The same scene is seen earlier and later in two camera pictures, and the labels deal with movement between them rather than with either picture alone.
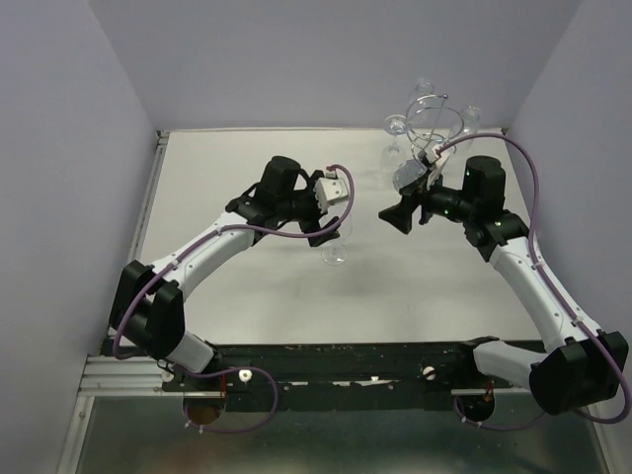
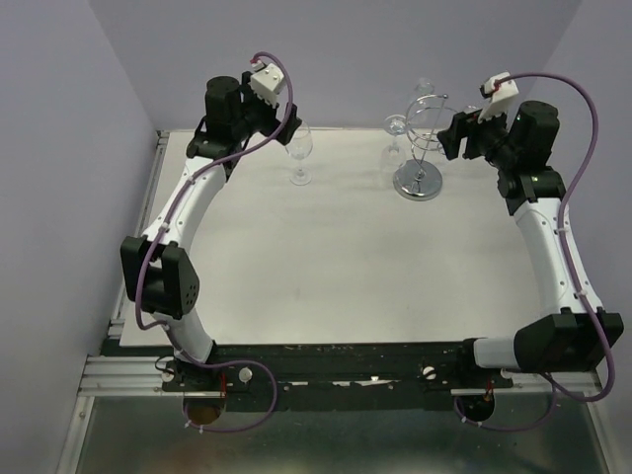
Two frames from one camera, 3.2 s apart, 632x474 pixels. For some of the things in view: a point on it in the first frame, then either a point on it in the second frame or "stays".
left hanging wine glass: [394, 154] stays
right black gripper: [400, 215] to [462, 124]
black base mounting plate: [340, 377] stays
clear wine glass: [334, 254] to [299, 148]
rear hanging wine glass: [422, 100] stays
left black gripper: [313, 225] to [273, 124]
